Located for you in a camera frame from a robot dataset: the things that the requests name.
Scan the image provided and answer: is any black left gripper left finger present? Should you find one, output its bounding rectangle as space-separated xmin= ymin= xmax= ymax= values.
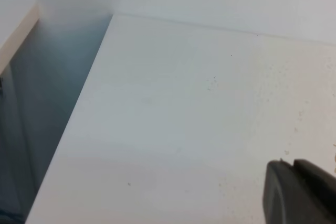
xmin=263 ymin=161 xmax=322 ymax=223

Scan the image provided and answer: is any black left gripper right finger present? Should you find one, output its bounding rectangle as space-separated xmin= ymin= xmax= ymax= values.
xmin=293 ymin=159 xmax=335 ymax=223

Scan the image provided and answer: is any beige wooden side furniture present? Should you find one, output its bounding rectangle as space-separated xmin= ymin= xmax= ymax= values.
xmin=1 ymin=4 xmax=39 ymax=73

